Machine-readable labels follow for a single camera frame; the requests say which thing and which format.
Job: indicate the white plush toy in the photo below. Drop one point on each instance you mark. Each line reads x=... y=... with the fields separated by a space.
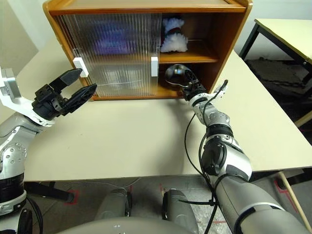
x=174 y=42

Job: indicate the black glossy round bowl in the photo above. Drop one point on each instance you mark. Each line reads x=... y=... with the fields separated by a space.
x=174 y=73

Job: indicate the grey robot thigh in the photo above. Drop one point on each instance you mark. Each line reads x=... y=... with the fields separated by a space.
x=180 y=209
x=112 y=204

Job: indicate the grey robot torso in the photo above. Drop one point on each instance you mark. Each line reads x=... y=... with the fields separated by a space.
x=122 y=226

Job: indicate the beige wooden stick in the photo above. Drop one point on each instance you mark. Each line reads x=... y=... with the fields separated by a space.
x=290 y=192

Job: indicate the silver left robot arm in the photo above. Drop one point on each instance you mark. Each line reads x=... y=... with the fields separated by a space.
x=12 y=151

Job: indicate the grey robot right thigh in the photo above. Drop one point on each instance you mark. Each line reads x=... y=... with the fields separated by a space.
x=180 y=209

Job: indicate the dark grey floor mat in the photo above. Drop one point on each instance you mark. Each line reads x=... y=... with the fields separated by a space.
x=268 y=73

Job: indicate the brown wooden cabinet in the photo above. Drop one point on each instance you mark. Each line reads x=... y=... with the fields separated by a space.
x=226 y=36

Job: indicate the beige table black legs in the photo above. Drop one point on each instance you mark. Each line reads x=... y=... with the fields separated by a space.
x=280 y=31

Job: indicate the clear ribbed sliding door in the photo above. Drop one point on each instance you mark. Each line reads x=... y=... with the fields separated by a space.
x=64 y=36
x=109 y=80

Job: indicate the purple tissue pack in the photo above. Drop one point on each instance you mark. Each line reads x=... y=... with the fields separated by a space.
x=117 y=41

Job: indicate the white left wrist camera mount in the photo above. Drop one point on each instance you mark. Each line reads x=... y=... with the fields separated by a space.
x=14 y=102

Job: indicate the grey robot left thigh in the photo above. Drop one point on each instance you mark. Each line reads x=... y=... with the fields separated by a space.
x=112 y=204

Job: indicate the black table foot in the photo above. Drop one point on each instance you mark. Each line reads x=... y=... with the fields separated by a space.
x=56 y=193

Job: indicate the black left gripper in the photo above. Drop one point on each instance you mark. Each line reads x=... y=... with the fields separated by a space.
x=48 y=102

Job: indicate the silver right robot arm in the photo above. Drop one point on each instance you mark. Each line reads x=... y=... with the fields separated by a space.
x=234 y=161

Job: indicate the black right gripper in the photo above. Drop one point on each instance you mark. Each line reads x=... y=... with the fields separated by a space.
x=192 y=90

